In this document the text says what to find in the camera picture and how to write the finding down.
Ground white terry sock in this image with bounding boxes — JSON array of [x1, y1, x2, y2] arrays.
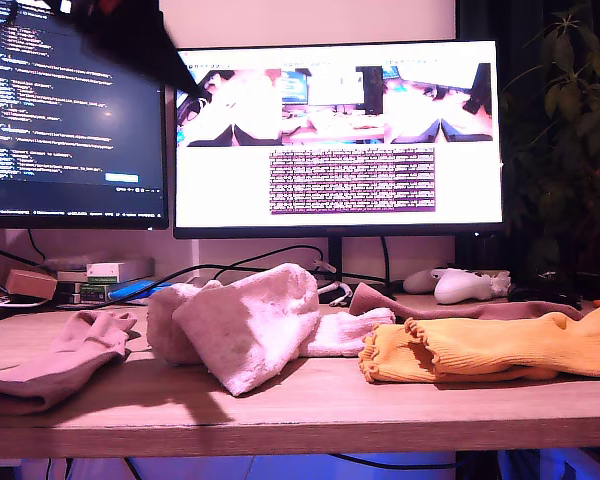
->
[[146, 281, 396, 365], [172, 263, 321, 397]]

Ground mauve sock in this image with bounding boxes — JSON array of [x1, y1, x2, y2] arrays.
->
[[0, 309, 139, 416], [349, 282, 586, 322]]

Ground orange frilled sock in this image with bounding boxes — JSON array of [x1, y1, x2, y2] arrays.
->
[[357, 322, 564, 385], [403, 299, 600, 377]]

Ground dark code screen monitor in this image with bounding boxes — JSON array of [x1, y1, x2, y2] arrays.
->
[[0, 0, 170, 231]]

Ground white green small box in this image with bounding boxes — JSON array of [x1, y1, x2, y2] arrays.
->
[[85, 262, 120, 285]]

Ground blue pouch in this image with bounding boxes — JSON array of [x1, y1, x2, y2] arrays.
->
[[107, 279, 176, 304]]

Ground stack of green boxes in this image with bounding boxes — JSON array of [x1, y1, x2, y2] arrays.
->
[[57, 282, 109, 305]]

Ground black monitor stand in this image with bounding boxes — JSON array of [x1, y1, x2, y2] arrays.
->
[[319, 235, 401, 306]]

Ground black flat device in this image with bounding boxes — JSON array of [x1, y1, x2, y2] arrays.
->
[[0, 293, 49, 322]]

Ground white screen monitor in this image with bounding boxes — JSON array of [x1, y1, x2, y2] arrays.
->
[[172, 39, 506, 240]]

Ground beige game controller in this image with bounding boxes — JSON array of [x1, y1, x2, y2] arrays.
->
[[402, 269, 441, 295]]

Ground white game controller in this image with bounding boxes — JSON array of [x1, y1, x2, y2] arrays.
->
[[432, 267, 496, 305]]

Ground small white crumpled object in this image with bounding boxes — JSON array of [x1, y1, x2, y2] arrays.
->
[[488, 271, 512, 297]]

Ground green houseplant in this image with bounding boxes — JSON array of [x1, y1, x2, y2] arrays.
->
[[499, 2, 600, 301]]

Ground black wallet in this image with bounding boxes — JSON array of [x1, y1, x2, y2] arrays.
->
[[507, 282, 584, 307]]

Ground thin black cable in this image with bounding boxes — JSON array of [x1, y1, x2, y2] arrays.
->
[[27, 228, 47, 261]]

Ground long black cable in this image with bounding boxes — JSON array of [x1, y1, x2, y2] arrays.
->
[[54, 243, 326, 309]]

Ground white cable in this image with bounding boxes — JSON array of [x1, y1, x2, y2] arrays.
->
[[319, 280, 354, 307]]

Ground black monitor cable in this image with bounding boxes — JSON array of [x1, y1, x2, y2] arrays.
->
[[379, 236, 396, 296]]

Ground black cable under table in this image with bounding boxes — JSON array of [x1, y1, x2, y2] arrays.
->
[[329, 452, 459, 472]]

